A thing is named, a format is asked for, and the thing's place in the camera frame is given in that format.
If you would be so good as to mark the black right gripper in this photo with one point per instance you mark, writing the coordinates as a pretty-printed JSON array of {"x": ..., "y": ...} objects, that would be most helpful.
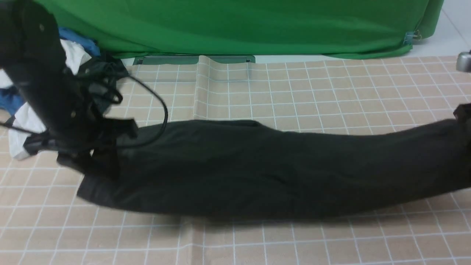
[{"x": 462, "y": 115}]

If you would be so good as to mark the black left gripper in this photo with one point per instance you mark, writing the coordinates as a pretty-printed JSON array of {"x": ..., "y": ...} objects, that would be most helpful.
[{"x": 83, "y": 138}]

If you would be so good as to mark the dark gray long-sleeve shirt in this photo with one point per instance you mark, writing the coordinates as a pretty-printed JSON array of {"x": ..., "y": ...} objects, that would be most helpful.
[{"x": 243, "y": 169}]

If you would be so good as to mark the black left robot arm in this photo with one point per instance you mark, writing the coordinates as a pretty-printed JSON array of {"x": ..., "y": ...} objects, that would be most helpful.
[{"x": 34, "y": 60}]

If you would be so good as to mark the dark teal crumpled shirt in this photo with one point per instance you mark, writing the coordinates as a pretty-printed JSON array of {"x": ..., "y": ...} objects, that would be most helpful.
[{"x": 99, "y": 76}]

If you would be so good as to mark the white crumpled shirt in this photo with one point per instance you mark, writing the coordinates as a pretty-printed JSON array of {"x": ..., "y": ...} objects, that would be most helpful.
[{"x": 22, "y": 114}]

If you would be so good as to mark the blue crumpled garment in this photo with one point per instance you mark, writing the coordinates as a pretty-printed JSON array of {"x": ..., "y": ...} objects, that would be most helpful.
[{"x": 81, "y": 40}]

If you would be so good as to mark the blue binder clip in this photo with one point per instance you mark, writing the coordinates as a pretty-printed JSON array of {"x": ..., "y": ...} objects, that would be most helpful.
[{"x": 412, "y": 36}]

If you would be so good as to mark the checkered beige tablecloth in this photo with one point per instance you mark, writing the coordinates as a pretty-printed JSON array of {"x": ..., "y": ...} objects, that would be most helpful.
[{"x": 43, "y": 223}]

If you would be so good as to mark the green backdrop cloth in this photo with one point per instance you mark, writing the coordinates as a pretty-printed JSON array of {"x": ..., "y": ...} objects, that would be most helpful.
[{"x": 347, "y": 29}]

